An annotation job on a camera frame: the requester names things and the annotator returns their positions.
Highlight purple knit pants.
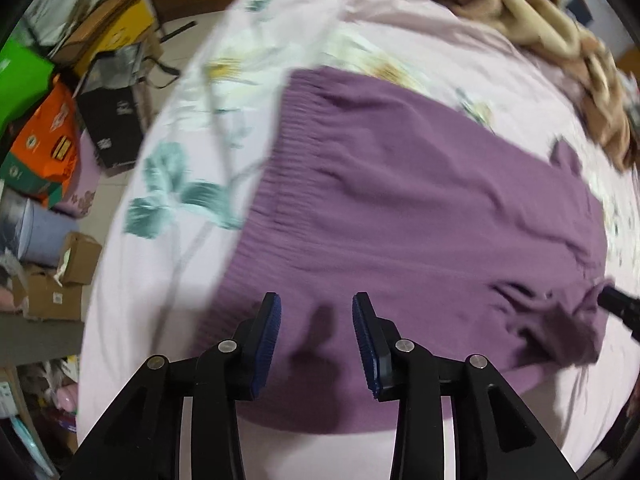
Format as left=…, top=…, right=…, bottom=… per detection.
left=195, top=68, right=606, bottom=434

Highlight black bag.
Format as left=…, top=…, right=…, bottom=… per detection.
left=77, top=44, right=181, bottom=172

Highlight brown fleece blanket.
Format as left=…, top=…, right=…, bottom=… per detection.
left=437, top=0, right=639, bottom=171

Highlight orange cardboard box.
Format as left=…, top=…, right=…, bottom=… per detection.
left=1, top=77, right=79, bottom=208

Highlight pink floral duvet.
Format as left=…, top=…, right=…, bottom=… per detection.
left=77, top=0, right=640, bottom=480

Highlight brown cardboard box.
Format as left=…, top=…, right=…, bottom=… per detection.
left=23, top=232, right=102, bottom=322

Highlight green shopping bag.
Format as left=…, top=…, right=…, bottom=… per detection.
left=0, top=39, right=54, bottom=132

